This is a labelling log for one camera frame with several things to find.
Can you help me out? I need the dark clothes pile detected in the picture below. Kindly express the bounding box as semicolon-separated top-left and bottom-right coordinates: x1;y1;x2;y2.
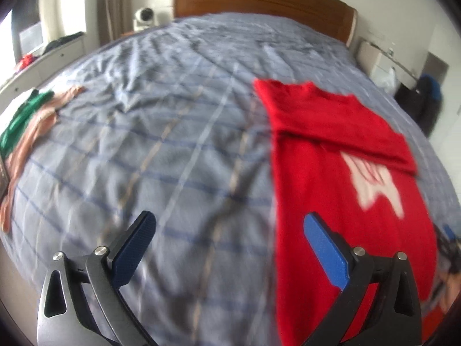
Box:
43;32;85;53

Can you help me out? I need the pink garment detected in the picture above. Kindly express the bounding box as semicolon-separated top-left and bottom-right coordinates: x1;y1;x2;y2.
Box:
0;84;86;233

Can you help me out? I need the black and blue backpack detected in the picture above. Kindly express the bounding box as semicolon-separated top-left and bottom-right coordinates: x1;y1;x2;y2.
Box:
394;74;443;138

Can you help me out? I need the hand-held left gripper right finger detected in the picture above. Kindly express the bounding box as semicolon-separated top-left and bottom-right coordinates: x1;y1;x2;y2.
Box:
299;212;423;346

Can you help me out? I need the white camera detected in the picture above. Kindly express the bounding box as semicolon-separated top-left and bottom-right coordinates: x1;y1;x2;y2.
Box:
133;6;157;31

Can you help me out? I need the white garment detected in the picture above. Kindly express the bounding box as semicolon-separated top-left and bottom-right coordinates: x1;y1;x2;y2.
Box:
7;88;40;109

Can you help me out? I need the white window bench cabinet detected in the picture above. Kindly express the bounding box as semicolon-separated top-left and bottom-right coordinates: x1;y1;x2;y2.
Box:
0;36;87;107

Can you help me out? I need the beige curtain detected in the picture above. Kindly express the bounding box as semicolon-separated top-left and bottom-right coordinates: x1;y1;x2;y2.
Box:
97;0;125;46

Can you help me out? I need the green garment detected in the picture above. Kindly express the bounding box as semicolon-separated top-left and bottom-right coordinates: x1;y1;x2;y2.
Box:
0;90;54;157

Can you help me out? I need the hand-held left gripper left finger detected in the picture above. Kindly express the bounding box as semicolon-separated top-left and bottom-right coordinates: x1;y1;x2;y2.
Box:
37;210;159;346

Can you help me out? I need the window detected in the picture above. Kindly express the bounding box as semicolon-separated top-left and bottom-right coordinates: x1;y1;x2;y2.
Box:
0;0;46;65

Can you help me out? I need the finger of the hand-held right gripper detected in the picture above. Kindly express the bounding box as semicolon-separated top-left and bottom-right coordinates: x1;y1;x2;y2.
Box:
437;223;461;260

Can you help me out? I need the red sweater with white print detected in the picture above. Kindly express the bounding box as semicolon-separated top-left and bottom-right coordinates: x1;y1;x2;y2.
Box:
253;79;439;346

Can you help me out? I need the white plastic bag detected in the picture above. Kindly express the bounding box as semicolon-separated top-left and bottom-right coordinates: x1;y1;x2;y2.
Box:
376;65;398;94

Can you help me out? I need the white nightstand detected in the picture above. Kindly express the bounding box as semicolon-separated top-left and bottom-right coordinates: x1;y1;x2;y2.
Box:
356;36;420;87

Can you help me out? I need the bed with grey plaid sheet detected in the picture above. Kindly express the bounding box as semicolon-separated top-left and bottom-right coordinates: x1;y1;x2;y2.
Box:
0;12;456;346

